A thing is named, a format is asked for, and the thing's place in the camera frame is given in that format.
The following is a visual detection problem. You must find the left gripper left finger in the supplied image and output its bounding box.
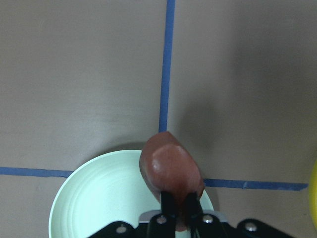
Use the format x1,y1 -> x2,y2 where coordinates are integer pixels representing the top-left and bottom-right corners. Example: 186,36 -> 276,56
160,191 -> 178,238

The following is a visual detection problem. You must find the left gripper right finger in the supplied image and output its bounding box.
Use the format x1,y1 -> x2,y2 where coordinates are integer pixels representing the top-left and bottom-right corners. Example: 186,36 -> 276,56
185,193 -> 229,238

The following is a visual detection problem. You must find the dark red bun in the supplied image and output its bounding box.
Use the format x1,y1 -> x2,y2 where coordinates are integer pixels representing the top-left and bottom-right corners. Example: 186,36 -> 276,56
139,131 -> 205,232

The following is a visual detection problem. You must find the yellow top steamer layer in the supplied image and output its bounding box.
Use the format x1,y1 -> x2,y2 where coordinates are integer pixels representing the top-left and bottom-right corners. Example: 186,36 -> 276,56
308,161 -> 317,222

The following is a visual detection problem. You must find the light green plate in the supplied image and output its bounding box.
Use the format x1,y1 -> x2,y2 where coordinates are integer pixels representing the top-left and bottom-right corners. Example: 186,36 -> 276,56
48,149 -> 215,238

